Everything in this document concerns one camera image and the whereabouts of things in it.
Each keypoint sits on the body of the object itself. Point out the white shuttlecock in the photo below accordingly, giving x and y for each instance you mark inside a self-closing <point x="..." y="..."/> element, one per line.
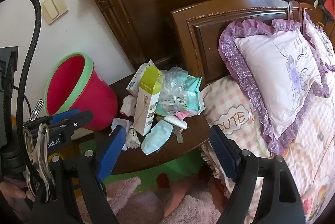
<point x="132" y="139"/>

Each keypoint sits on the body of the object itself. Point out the white tissue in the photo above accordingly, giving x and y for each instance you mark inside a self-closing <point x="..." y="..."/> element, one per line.
<point x="128" y="106"/>

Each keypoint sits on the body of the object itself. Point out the purple frilled pillow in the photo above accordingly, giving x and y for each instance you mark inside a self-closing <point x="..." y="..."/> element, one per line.
<point x="282" y="77"/>
<point x="322" y="40"/>

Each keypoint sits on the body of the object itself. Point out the pink paper slip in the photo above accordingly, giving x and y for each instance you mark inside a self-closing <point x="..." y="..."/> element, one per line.
<point x="182" y="115"/>

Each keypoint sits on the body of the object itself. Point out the pink checked bed sheet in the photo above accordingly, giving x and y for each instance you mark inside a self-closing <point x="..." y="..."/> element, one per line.
<point x="308" y="140"/>

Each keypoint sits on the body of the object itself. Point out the metal spring clip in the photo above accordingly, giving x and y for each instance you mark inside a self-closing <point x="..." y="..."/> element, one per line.
<point x="43" y="150"/>
<point x="36" y="108"/>

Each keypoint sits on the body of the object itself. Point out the red bin with green rim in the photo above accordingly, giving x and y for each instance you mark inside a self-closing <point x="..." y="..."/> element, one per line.
<point x="99" y="98"/>

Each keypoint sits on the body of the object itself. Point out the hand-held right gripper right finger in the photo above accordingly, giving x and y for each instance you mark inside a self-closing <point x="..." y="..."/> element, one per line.
<point x="222" y="153"/>

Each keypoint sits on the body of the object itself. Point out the yellow-topped white carton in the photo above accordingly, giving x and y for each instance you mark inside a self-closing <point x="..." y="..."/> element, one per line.
<point x="146" y="103"/>

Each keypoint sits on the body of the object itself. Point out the clear plastic tray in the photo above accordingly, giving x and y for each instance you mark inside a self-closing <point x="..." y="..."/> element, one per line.
<point x="120" y="124"/>

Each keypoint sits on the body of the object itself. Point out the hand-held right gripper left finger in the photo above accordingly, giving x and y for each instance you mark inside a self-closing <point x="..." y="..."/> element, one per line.
<point x="112" y="150"/>

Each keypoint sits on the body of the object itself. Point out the clear plastic bag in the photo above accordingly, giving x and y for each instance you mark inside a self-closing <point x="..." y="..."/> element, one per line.
<point x="172" y="85"/>

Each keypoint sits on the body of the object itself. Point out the blue face mask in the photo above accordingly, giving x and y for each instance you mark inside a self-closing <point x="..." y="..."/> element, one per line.
<point x="157" y="136"/>

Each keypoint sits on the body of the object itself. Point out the teal wet wipes pack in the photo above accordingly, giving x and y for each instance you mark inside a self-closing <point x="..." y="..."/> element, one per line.
<point x="188" y="95"/>

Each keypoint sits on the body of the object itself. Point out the white blue cardboard box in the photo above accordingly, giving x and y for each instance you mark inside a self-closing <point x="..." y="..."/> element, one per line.
<point x="138" y="77"/>

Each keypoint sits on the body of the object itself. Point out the white tube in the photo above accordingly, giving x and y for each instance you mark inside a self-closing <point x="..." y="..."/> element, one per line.
<point x="176" y="121"/>

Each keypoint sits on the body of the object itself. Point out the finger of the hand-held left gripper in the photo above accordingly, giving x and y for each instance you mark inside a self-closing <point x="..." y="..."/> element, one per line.
<point x="78" y="119"/>

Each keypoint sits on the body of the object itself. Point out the beige wall switch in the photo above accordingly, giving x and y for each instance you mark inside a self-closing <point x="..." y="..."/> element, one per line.
<point x="53" y="8"/>

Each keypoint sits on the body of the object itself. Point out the small foil sachet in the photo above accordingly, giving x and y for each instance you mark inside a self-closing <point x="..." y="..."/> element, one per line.
<point x="180" y="136"/>

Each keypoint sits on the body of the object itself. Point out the person's left hand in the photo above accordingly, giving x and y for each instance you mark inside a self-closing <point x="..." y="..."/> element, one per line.
<point x="13" y="191"/>

